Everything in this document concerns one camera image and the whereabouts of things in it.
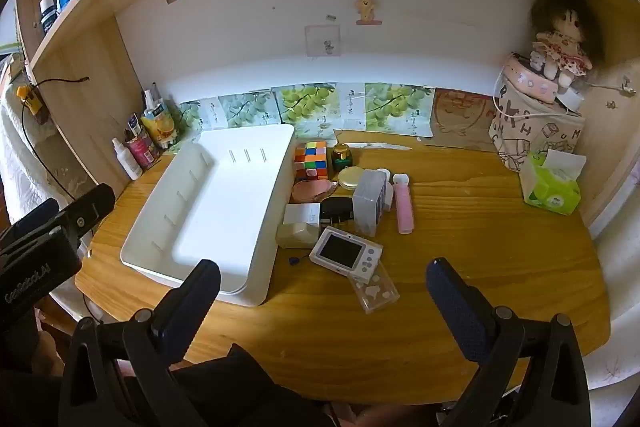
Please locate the green tissue pack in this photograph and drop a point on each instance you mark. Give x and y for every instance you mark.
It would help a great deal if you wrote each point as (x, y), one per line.
(550, 192)

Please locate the person's left forearm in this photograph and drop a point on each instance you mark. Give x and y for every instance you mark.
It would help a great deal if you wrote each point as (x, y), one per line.
(47, 352)

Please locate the white nozzle bottle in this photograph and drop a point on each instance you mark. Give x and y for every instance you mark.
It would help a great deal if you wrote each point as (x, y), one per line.
(150, 99)

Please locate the pink shell-shaped compact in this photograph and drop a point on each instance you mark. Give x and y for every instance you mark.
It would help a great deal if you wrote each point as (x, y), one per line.
(310, 191)

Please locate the clear square wall sticker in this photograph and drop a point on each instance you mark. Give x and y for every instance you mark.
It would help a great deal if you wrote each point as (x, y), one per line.
(322, 41)

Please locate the white spray bottle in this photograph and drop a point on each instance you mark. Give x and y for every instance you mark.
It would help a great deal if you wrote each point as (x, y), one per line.
(127, 162)

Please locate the pink round band box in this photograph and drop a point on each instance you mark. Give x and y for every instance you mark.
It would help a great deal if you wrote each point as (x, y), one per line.
(525, 79)

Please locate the dark bottle with white cap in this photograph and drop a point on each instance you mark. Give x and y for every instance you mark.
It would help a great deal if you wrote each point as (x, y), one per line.
(47, 14)

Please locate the small white box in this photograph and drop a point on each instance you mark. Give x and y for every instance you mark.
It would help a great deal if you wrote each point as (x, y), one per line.
(300, 213)

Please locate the white plastic organizer tray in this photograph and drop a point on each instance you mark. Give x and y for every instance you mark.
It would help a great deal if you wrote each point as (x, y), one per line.
(225, 207)

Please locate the small white digital camera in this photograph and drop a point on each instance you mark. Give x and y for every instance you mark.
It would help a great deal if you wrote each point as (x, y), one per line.
(342, 252)

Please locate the clear case with stickers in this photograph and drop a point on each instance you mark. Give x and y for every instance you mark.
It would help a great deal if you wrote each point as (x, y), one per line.
(375, 292)

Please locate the green jar with gold lid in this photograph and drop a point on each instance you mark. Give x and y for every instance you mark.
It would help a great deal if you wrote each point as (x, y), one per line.
(342, 159)

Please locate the letter-print fabric box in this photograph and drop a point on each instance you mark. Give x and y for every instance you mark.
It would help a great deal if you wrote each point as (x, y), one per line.
(525, 132)

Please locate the round cream tin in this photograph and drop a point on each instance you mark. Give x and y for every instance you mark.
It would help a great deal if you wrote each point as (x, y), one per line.
(352, 178)

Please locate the pink patterned can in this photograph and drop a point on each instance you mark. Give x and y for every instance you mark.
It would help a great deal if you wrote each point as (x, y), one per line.
(142, 149)

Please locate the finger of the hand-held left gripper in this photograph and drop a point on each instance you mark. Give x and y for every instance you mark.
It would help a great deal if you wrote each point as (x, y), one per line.
(87, 212)

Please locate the person's black clothing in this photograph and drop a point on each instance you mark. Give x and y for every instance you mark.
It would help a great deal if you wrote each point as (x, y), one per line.
(240, 387)

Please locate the yellow and black gadget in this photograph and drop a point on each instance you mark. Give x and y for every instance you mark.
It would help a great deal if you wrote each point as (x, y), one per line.
(27, 99)

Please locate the white tooth-shaped holder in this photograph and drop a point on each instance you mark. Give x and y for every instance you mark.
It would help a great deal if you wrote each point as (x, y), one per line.
(400, 180)

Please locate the white quilted blanket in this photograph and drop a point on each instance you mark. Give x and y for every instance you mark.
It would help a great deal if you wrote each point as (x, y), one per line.
(30, 157)

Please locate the multicoloured puzzle cube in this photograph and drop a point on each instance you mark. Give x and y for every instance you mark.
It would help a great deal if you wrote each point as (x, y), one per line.
(310, 159)

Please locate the brown paper poster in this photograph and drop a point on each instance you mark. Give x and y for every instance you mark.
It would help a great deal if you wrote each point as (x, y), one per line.
(460, 117)

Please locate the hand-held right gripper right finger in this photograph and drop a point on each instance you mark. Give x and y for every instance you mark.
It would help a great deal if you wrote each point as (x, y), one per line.
(460, 312)

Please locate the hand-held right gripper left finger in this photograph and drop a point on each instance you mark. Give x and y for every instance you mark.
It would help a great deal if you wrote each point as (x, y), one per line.
(185, 312)

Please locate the rag doll with brown hair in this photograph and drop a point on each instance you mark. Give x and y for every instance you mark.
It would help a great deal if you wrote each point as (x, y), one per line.
(557, 42)

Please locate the green grape print card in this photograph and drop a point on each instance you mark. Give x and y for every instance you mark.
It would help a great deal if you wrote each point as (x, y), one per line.
(305, 104)
(245, 109)
(397, 107)
(192, 117)

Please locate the translucent plastic box blue label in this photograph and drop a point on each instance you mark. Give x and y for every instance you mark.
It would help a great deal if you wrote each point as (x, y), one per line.
(367, 202)

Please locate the white squeeze tube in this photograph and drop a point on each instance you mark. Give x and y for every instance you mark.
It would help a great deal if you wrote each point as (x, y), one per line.
(134, 124)

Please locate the bear wall sticker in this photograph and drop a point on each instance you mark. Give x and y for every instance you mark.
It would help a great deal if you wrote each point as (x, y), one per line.
(367, 9)

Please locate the pink stick-shaped case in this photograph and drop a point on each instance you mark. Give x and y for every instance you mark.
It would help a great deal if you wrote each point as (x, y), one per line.
(404, 212)

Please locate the wooden desk hutch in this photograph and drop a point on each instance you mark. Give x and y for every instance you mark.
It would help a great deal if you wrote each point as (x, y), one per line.
(75, 72)

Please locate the black power adapter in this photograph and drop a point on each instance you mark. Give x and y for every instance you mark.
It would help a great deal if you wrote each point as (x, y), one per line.
(336, 208)

